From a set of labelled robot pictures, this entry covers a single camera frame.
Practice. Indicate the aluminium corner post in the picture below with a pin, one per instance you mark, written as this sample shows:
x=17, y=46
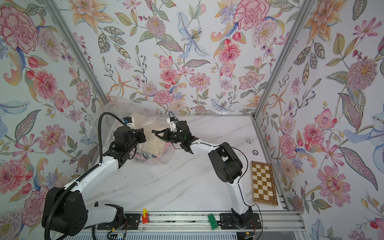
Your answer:
x=68, y=36
x=303, y=13

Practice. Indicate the clear plastic vacuum bag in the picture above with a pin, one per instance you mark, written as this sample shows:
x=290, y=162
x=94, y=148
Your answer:
x=101, y=126

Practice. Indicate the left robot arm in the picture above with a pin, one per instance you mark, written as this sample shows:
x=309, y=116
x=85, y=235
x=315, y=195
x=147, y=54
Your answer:
x=65, y=208

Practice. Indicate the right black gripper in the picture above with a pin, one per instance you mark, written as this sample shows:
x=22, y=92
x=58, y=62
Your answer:
x=168, y=136

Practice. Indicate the right aluminium corner post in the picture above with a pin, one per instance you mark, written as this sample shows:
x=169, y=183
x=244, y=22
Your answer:
x=303, y=13

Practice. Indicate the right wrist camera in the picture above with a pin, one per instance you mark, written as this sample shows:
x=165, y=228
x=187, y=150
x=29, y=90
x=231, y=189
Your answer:
x=172, y=121

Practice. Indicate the left aluminium corner post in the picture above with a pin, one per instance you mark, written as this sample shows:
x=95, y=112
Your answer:
x=68, y=36

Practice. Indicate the beige knitted blanket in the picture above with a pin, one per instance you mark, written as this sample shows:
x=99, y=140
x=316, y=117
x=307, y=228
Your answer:
x=153, y=145

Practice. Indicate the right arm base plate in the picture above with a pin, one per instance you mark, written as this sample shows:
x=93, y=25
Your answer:
x=230, y=221

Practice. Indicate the pink folded blanket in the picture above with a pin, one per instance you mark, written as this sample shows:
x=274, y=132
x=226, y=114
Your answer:
x=146, y=158

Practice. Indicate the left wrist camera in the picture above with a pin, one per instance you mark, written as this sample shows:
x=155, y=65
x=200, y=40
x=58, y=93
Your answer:
x=129, y=122

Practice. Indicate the aluminium front rail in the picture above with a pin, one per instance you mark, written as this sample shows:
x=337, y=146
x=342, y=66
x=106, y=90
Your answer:
x=272, y=221

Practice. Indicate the green block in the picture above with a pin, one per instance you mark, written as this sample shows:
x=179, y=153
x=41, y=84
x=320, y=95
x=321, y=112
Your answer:
x=213, y=222

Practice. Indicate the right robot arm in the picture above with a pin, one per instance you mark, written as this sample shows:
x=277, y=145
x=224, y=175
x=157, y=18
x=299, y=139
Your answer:
x=226, y=164

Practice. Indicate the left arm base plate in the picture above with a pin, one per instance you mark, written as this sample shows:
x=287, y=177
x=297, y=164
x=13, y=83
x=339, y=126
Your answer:
x=128, y=222

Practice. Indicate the wooden chessboard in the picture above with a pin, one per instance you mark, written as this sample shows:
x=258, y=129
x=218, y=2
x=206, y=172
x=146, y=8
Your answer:
x=263, y=183

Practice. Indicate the red yellow clamp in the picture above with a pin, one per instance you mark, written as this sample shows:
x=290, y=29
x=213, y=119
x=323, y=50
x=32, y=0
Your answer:
x=145, y=217

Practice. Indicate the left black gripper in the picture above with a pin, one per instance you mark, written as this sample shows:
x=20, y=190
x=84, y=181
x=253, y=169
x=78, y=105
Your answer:
x=140, y=133

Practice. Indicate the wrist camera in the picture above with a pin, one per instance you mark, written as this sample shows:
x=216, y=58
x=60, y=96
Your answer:
x=129, y=122
x=172, y=121

